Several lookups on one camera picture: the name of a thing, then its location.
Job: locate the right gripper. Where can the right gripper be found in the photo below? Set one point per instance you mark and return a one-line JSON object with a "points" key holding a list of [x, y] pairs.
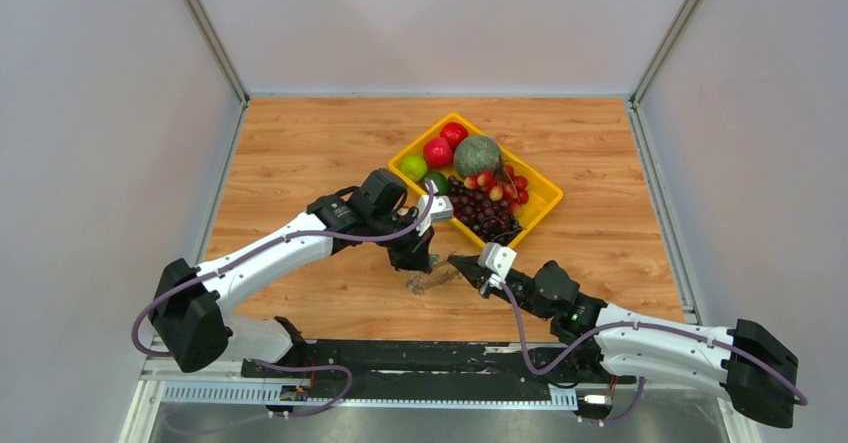
{"points": [[469, 267]]}

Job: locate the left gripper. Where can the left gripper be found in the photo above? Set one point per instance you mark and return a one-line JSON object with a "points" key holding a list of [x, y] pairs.
{"points": [[415, 256]]}

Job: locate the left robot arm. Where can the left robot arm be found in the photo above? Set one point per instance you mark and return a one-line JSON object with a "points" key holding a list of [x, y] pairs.
{"points": [[191, 318]]}

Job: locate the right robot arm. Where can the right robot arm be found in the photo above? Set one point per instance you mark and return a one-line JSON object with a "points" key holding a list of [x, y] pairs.
{"points": [[745, 364]]}

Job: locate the purple grape bunch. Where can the purple grape bunch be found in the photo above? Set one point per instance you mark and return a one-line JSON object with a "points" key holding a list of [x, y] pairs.
{"points": [[484, 221]]}

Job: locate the yellow plastic tray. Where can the yellow plastic tray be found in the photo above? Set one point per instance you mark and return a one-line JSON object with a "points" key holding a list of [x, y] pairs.
{"points": [[543, 194]]}

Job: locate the dark green lime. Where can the dark green lime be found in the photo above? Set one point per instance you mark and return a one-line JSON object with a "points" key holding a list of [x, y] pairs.
{"points": [[439, 181]]}

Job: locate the light green apple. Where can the light green apple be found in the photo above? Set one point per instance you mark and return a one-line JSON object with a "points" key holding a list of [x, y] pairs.
{"points": [[414, 167]]}

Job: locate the red apple near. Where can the red apple near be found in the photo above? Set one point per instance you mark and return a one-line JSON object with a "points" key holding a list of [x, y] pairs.
{"points": [[438, 153]]}

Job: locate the red apple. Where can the red apple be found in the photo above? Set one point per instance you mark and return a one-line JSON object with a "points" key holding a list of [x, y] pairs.
{"points": [[438, 153], [454, 133]]}

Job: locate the green netted melon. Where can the green netted melon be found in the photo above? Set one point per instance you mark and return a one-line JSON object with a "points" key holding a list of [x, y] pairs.
{"points": [[475, 154]]}

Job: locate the red apple far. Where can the red apple far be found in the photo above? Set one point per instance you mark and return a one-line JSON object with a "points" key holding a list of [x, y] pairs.
{"points": [[454, 133]]}

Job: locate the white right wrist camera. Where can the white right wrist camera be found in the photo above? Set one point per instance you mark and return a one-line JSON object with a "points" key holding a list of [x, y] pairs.
{"points": [[497, 257]]}

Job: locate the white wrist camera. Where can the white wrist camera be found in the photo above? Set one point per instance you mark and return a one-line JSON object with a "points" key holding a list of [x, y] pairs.
{"points": [[497, 257], [431, 208]]}

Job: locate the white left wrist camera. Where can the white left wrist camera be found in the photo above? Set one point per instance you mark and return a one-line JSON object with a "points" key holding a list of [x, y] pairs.
{"points": [[431, 208]]}

